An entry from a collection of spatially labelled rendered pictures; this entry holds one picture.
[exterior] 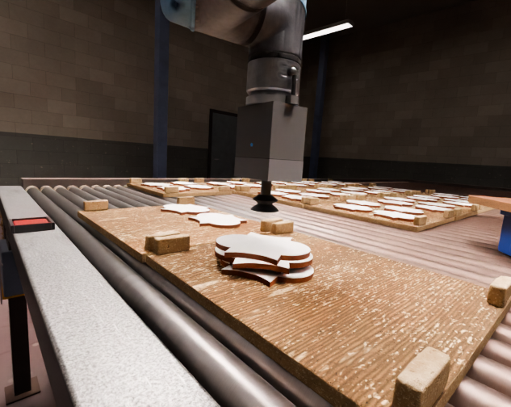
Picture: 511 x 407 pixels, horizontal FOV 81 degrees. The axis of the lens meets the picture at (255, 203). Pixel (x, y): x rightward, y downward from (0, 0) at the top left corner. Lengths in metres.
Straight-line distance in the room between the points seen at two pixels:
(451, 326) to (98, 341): 0.36
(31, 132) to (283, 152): 5.43
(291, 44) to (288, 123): 0.10
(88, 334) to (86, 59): 5.81
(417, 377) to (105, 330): 0.28
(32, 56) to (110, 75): 1.08
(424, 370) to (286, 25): 0.39
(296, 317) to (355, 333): 0.06
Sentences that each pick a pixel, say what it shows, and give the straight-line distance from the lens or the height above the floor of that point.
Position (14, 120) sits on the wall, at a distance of 5.71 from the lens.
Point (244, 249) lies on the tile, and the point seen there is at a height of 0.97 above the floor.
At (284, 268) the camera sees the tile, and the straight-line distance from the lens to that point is 0.40.
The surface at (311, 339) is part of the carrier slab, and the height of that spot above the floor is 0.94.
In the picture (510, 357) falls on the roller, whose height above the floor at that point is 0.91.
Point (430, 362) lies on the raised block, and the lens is 0.27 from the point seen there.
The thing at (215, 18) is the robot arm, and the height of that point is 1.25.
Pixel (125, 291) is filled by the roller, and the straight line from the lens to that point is 0.46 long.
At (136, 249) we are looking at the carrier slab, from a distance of 0.54.
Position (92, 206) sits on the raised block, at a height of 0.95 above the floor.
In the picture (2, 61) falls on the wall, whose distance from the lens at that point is 5.80.
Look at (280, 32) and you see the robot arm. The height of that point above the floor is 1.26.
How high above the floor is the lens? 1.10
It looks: 9 degrees down
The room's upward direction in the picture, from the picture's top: 4 degrees clockwise
